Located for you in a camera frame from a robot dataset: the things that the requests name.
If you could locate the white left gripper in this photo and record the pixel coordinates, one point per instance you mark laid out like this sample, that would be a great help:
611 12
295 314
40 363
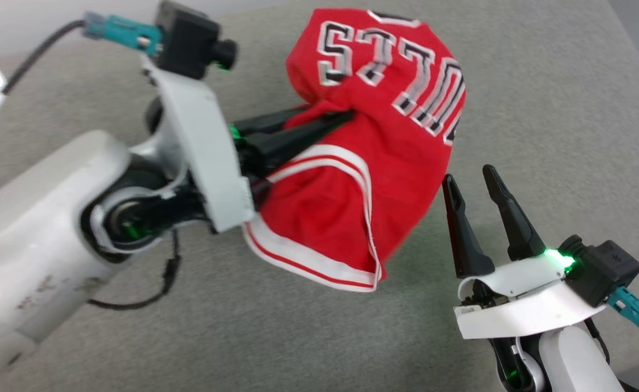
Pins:
205 152

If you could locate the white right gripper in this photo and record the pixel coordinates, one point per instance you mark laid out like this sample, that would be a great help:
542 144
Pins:
537 313

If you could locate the red Bulls 23 jersey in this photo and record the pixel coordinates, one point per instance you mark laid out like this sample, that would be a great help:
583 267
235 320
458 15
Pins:
363 207

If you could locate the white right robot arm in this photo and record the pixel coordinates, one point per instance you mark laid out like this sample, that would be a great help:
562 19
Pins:
570 365

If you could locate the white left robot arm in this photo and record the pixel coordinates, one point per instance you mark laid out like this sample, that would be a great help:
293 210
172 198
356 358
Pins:
25 228

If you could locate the grey fabric work surface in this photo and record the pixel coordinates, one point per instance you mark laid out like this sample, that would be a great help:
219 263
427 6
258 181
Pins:
542 109

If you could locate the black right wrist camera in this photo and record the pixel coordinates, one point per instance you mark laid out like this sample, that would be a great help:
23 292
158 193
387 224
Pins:
605 269

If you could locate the teal right camera connector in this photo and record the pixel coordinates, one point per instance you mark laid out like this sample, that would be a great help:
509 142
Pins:
632 310

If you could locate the teal camera connector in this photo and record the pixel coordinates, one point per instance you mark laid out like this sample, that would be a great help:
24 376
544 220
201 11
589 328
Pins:
123 30
632 310

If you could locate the teal left camera connector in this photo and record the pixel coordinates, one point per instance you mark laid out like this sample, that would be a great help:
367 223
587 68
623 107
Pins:
123 30

